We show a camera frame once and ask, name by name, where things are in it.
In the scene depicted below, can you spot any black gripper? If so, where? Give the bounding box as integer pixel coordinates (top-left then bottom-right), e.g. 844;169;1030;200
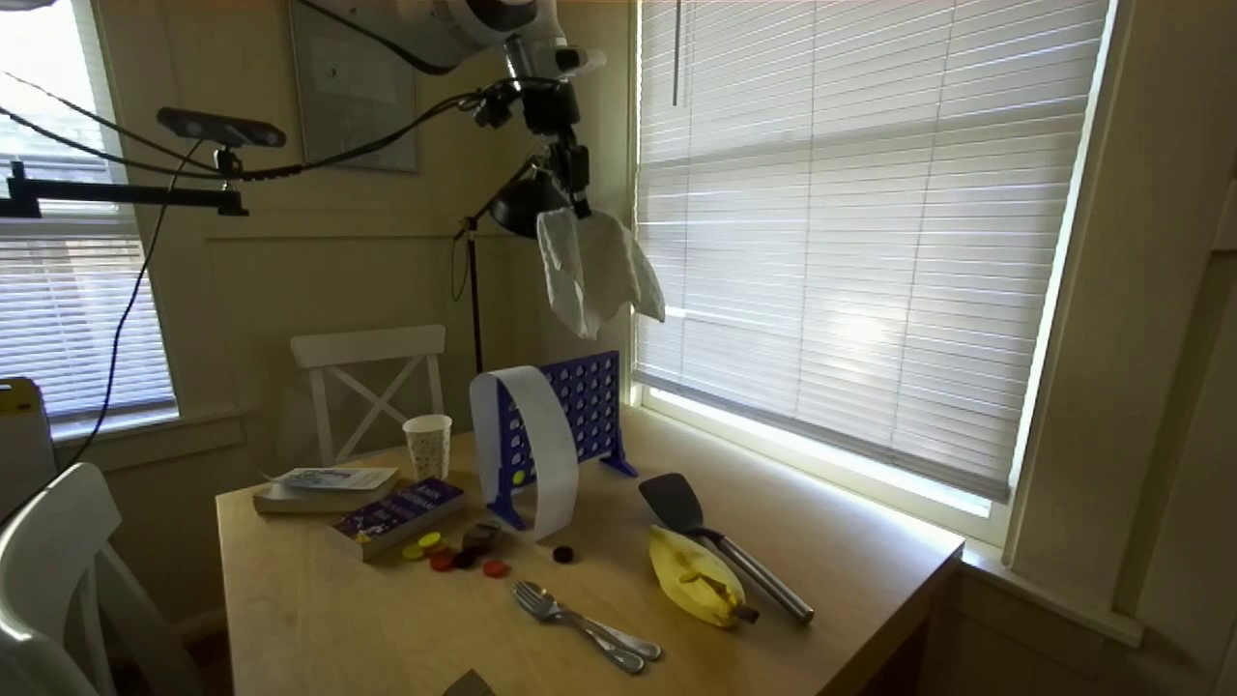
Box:
512;75;600;219

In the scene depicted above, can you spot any white terry towel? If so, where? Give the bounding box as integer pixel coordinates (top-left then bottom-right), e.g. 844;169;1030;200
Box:
534;204;672;346

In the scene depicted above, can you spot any blue connect four gameboard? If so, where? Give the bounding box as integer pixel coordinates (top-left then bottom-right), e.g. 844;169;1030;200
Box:
485;347;643;533

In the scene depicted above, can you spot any black lamp on stand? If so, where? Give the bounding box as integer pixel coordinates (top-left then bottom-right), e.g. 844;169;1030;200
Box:
449;150;579;378

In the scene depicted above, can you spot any white wooden chair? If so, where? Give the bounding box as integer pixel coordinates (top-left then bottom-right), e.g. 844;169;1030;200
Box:
0;457;176;696
286;323;453;468

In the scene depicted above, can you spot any white paper strip loop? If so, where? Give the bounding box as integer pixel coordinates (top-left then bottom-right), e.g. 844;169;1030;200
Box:
463;365;585;544

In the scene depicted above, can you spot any translucent plastic cup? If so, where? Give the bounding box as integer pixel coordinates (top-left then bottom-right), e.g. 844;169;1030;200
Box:
400;412;455;484

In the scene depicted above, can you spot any large white window blind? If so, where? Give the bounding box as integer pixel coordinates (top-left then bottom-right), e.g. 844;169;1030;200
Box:
633;0;1112;502

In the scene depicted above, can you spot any blue game box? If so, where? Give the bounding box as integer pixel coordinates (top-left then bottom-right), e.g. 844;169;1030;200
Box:
332;475;472;564

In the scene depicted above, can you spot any stack of books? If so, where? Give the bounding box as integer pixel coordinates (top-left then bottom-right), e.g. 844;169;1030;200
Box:
253;460;401;522

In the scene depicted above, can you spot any silver metal fork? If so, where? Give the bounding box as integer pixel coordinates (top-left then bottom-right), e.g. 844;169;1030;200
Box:
512;580;659;678
525;575;668;667

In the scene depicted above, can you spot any small white window blind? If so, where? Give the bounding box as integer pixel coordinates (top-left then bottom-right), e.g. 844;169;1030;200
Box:
0;214;178;421

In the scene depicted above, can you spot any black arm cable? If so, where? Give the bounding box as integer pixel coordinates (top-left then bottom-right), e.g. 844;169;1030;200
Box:
228;78;525;186

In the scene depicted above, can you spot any grey framed wall picture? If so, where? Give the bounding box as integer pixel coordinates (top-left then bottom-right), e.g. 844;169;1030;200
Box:
281;9;429;180

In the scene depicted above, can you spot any black spatula with metal handle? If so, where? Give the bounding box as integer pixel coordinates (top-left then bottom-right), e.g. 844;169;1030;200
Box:
633;468;819;631

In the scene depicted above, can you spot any black stereo camera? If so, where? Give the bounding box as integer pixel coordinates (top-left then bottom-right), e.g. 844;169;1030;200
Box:
154;106;292;156

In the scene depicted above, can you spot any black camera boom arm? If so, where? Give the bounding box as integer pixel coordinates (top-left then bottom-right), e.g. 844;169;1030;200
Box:
0;160;253;219

